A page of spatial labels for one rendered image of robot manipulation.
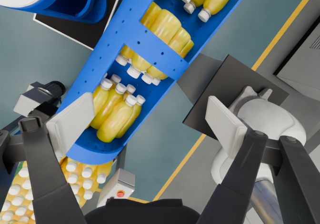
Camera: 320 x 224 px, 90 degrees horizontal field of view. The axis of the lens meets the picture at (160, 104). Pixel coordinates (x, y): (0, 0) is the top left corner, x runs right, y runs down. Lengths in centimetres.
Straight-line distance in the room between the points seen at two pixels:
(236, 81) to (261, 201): 46
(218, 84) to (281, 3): 152
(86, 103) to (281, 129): 59
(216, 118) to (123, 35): 35
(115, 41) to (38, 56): 151
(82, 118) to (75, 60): 164
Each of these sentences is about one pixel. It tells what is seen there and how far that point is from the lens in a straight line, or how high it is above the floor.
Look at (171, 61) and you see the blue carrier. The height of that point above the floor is 122.
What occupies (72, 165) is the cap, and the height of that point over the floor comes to 111.
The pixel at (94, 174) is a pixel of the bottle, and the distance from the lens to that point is 92.
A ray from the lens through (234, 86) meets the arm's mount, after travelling 80.
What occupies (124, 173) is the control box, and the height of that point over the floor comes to 103.
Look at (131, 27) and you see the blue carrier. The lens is 46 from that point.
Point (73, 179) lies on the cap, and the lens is 89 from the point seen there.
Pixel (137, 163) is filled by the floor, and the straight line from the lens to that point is 232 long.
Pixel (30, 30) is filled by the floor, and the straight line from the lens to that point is 192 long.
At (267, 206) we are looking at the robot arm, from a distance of 64.
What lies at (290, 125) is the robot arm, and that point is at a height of 128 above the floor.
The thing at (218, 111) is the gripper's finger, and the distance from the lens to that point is 16.
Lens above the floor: 167
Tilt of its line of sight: 65 degrees down
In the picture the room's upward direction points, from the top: 165 degrees clockwise
